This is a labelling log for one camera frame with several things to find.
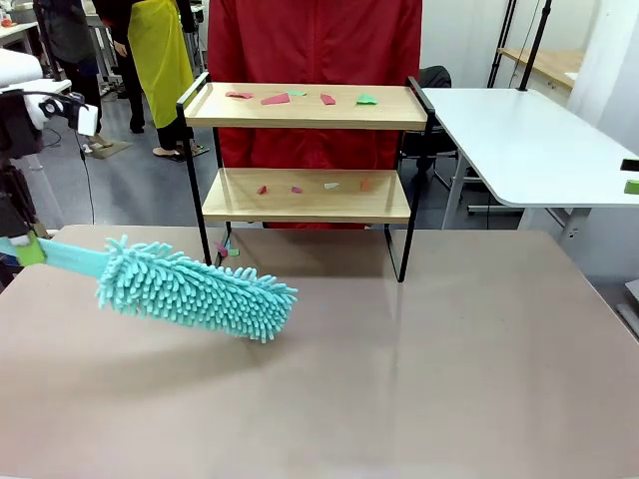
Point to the light wooden table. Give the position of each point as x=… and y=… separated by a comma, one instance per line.
x=544, y=62

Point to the two-tier wooden metal shelf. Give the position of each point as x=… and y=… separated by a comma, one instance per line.
x=299, y=116

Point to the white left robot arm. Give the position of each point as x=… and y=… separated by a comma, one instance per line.
x=15, y=70

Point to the bystander in yellow apron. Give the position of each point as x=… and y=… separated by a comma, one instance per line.
x=162, y=60

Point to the black pole stand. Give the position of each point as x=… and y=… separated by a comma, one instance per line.
x=535, y=45

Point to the black office chair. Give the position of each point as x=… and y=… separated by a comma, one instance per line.
x=435, y=80

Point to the orange paper scrap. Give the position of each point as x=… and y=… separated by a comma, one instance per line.
x=366, y=184

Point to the large red paper scrap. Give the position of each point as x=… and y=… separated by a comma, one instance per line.
x=275, y=99

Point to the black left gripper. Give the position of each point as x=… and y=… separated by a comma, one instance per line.
x=15, y=127

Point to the black tripod legs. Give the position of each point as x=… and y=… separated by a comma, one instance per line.
x=501, y=42

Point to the white table with rounded corner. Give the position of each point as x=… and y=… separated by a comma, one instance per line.
x=524, y=144

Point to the bystander in dark clothes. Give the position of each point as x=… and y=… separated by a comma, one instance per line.
x=72, y=37

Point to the teal chenille duster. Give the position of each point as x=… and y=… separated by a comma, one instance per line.
x=199, y=294

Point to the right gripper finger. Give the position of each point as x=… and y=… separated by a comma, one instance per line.
x=631, y=163
x=633, y=186

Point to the wrist camera with white box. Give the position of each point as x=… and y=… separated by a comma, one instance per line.
x=65, y=107

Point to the person's red jacket torso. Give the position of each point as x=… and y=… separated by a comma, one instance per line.
x=319, y=50

